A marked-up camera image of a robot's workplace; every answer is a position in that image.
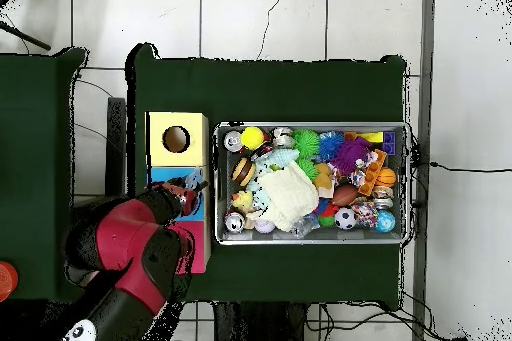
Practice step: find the clear blue-printed plastic packet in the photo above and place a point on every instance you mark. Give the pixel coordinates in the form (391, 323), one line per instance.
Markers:
(196, 177)

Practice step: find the yellow plush duck toy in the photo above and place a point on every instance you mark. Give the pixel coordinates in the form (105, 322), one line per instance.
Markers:
(242, 200)

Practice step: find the small toy hamburger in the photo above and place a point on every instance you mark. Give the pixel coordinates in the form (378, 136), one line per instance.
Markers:
(244, 171)

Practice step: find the cream knitted cloth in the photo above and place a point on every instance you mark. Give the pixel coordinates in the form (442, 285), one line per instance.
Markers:
(288, 195)

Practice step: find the purple spiky ball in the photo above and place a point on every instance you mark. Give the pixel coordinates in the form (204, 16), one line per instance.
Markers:
(352, 155)

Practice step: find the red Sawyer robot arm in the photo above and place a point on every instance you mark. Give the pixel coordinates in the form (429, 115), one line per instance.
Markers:
(120, 237)

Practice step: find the wooden box with three holes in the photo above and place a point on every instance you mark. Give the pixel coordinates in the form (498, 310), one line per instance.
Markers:
(164, 126)

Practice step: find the clear shallow mesh bin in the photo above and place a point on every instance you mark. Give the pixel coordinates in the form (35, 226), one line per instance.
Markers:
(404, 141)

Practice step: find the red soda can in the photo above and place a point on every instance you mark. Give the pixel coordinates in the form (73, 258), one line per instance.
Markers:
(234, 222)

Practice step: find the silver can with pull tab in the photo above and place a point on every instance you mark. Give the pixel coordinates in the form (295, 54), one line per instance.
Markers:
(232, 141)

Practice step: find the yellow tennis ball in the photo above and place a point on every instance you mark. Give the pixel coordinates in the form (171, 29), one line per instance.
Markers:
(253, 138)

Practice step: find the black side stand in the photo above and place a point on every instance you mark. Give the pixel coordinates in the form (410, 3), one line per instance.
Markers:
(116, 133)

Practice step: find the light teal cloth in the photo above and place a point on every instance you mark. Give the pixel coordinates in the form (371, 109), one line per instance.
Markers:
(276, 157)

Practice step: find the crushed silver can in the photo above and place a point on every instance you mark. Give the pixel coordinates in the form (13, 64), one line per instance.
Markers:
(283, 137)

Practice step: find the green spiky ball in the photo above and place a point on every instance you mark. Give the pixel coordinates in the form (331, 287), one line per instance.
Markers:
(306, 142)

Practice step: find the dark green side table cloth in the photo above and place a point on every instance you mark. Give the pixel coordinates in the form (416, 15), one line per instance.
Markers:
(40, 157)

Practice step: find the small soccer ball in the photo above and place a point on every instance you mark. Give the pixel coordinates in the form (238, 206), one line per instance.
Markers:
(346, 218)

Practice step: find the red disc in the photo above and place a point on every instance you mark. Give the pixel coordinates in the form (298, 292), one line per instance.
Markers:
(6, 280)

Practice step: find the small orange basketball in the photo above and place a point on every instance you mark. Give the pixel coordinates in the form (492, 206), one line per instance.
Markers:
(386, 175)

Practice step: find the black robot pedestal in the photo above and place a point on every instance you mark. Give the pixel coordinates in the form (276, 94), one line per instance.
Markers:
(264, 325)

